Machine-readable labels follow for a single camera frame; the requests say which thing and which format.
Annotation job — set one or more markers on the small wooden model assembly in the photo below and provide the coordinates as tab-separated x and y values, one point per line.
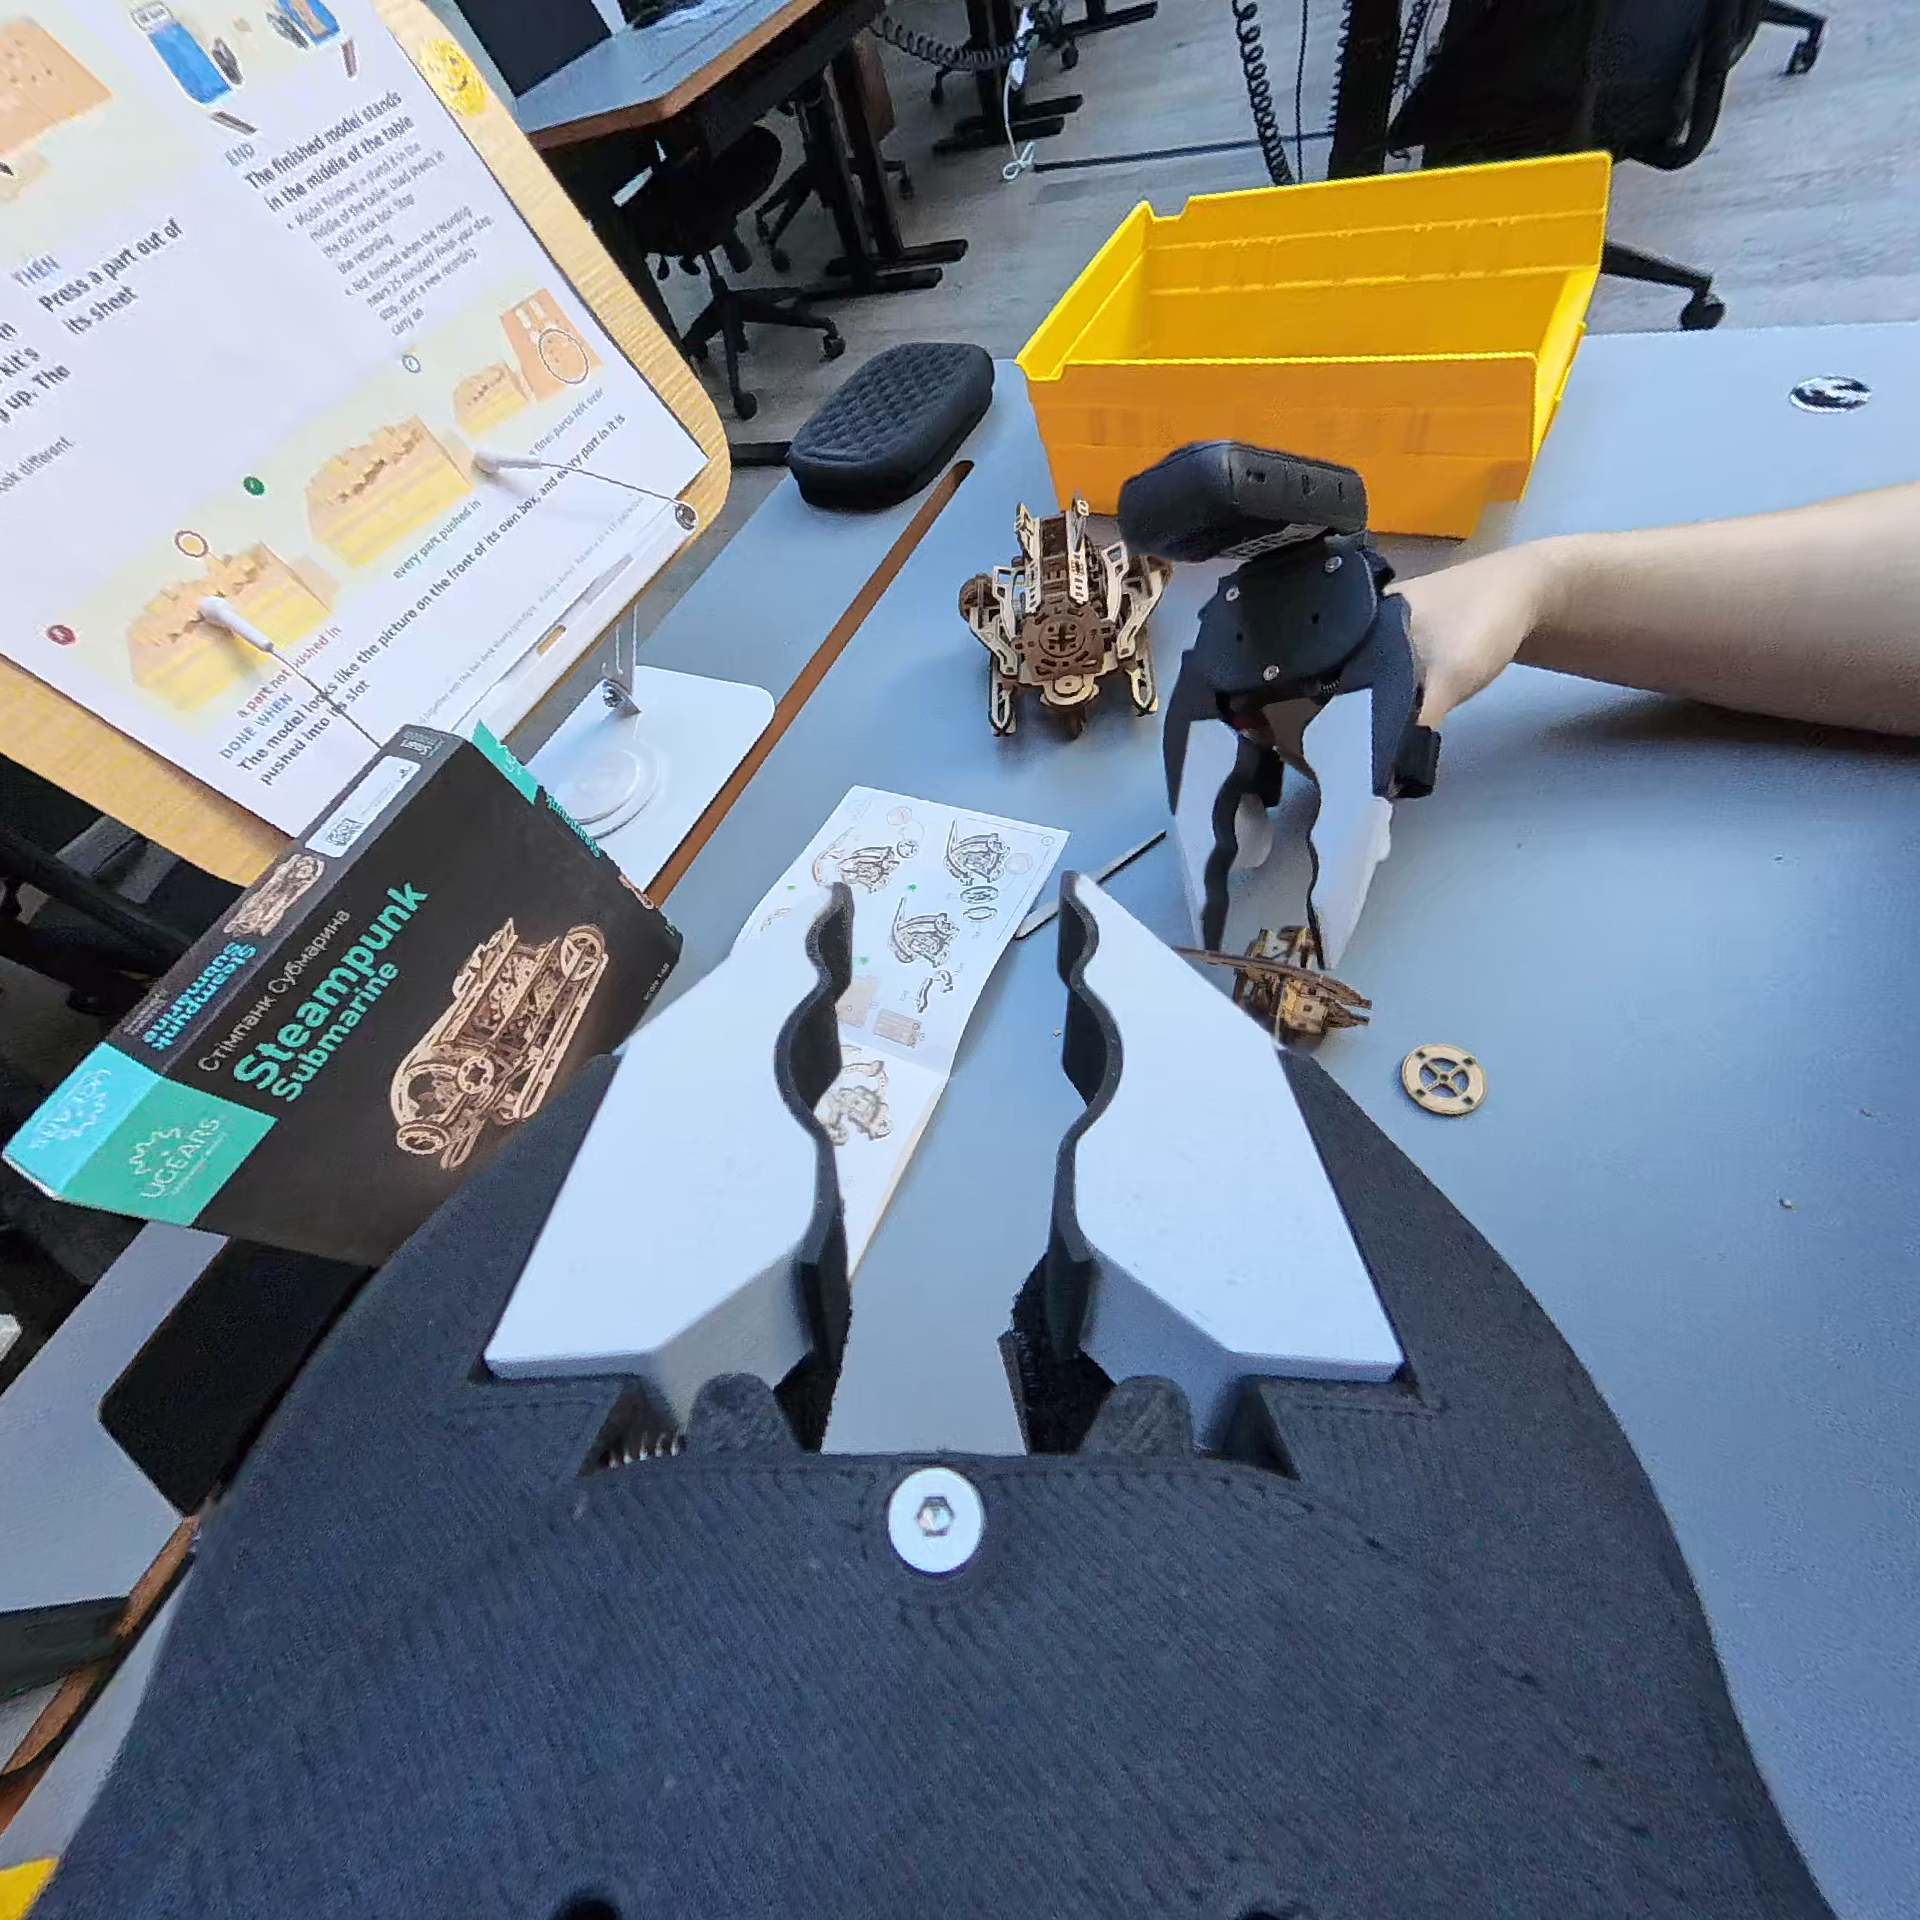
1282	983

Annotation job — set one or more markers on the large wooden model assembly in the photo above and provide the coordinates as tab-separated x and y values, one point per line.
1051	600

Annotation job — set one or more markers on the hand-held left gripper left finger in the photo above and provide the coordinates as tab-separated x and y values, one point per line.
674	1200

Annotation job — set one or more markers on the person's right forearm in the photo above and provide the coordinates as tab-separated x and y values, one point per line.
1724	614

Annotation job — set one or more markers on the book stand with white base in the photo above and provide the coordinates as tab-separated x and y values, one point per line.
705	712

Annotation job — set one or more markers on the white assembly booklet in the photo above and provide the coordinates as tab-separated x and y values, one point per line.
930	900

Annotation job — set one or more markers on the black office chair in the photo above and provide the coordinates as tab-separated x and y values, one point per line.
735	194
1575	74

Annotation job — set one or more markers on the grey desk with wooden edge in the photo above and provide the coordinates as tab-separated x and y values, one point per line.
674	61

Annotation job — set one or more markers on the yellow plastic bin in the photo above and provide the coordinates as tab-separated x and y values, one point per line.
1291	405

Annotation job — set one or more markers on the person's right hand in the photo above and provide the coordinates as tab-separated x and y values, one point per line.
1478	631

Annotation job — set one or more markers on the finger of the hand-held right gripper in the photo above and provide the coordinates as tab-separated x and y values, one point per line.
1193	810
1359	810

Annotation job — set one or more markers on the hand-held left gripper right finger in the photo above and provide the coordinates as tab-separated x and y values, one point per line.
1230	1200

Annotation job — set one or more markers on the black teal model kit box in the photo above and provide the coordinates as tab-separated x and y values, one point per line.
374	975

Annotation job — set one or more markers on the round wooden wheel part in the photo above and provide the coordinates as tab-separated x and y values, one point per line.
1443	1080

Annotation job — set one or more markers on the black padded wrist rest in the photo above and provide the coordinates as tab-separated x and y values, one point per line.
885	420

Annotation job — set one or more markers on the printed instruction sheet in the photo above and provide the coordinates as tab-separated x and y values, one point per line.
301	300

